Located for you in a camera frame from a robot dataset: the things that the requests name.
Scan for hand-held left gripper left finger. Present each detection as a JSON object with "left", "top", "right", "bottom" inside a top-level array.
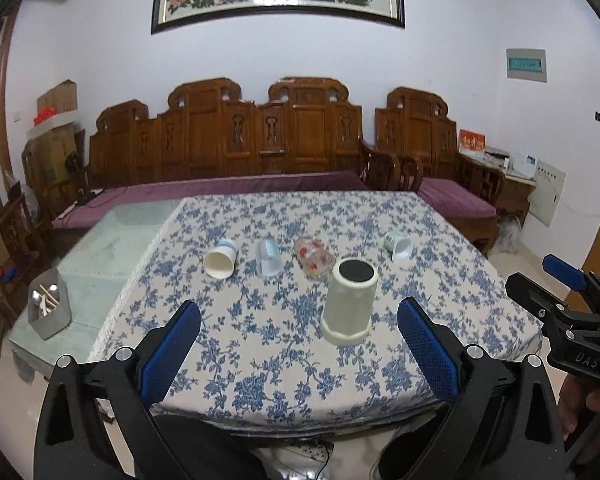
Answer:
[{"left": 34, "top": 300, "right": 203, "bottom": 480}]

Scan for long carved wooden sofa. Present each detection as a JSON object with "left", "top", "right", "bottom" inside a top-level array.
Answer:
[{"left": 86, "top": 76, "right": 368, "bottom": 192}]

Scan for clear plastic bag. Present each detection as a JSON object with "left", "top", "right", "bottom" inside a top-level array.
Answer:
[{"left": 495, "top": 212, "right": 524, "bottom": 257}]

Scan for person's dark trouser leg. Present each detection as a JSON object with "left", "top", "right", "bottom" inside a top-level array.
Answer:
[
  {"left": 152, "top": 414, "right": 268, "bottom": 480},
  {"left": 377, "top": 427, "right": 453, "bottom": 480}
]

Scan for small cardboard box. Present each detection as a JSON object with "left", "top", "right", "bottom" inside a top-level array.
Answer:
[{"left": 36, "top": 79, "right": 79, "bottom": 117}]

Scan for clear plastic cup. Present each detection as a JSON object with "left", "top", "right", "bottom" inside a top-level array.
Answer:
[{"left": 255, "top": 238, "right": 282, "bottom": 278}]

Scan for wooden chair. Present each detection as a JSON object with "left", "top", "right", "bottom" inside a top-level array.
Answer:
[{"left": 0, "top": 180, "right": 52, "bottom": 358}]

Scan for long purple sofa cushion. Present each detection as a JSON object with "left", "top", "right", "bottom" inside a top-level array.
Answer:
[{"left": 51, "top": 170, "right": 371, "bottom": 232}]

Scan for red flower print glass cup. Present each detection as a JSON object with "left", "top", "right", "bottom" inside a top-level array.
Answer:
[{"left": 293, "top": 236, "right": 335, "bottom": 280}]

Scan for wooden chopsticks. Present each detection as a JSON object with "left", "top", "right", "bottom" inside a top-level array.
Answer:
[{"left": 38, "top": 284, "right": 61, "bottom": 312}]

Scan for wooden side table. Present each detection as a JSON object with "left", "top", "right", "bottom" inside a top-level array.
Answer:
[{"left": 495, "top": 167, "right": 537, "bottom": 227}]

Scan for carved wooden armchair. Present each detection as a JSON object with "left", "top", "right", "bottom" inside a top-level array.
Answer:
[{"left": 360, "top": 86, "right": 506, "bottom": 257}]

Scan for white box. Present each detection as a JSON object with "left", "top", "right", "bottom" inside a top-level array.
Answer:
[{"left": 510, "top": 152, "right": 537, "bottom": 179}]

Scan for green white ceramic cup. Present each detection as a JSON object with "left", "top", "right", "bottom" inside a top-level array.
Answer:
[{"left": 383, "top": 232, "right": 413, "bottom": 261}]

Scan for white paper cup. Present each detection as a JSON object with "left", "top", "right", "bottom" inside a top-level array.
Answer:
[{"left": 203, "top": 240, "right": 238, "bottom": 279}]

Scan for person's right hand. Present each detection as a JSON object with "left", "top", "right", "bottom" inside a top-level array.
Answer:
[{"left": 557, "top": 374, "right": 600, "bottom": 443}]

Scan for grey utensil holder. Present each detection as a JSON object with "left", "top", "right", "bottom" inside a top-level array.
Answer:
[{"left": 27, "top": 267, "right": 72, "bottom": 340}]

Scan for blue floral tablecloth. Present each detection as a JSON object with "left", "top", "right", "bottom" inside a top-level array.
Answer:
[{"left": 87, "top": 191, "right": 543, "bottom": 433}]

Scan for small purple seat cushion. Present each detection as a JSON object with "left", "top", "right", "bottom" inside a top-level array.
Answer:
[{"left": 416, "top": 176, "right": 499, "bottom": 219}]

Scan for white electric box door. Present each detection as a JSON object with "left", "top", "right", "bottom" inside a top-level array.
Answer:
[{"left": 527, "top": 157, "right": 567, "bottom": 229}]

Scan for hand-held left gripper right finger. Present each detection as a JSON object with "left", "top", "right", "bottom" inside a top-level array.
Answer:
[{"left": 396, "top": 296, "right": 571, "bottom": 480}]

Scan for cream ribbed cup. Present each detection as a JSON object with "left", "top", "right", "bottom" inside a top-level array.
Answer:
[{"left": 321, "top": 257, "right": 379, "bottom": 347}]

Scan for white power strip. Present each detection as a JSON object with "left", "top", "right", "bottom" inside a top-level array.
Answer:
[{"left": 291, "top": 439, "right": 336, "bottom": 462}]

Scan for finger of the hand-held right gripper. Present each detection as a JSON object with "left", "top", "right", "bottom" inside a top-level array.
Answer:
[
  {"left": 542, "top": 254, "right": 600, "bottom": 314},
  {"left": 505, "top": 272, "right": 600, "bottom": 329}
]

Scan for grey wall panel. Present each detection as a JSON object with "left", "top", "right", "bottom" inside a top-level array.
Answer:
[{"left": 505, "top": 48, "right": 549, "bottom": 85}]

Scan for red gift box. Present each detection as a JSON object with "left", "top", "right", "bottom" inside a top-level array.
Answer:
[{"left": 458, "top": 129, "right": 486, "bottom": 154}]

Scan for large cardboard box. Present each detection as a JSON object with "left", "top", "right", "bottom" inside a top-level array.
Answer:
[{"left": 22, "top": 125, "right": 87, "bottom": 201}]

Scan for black fan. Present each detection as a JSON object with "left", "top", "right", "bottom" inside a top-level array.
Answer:
[{"left": 64, "top": 151, "right": 92, "bottom": 201}]

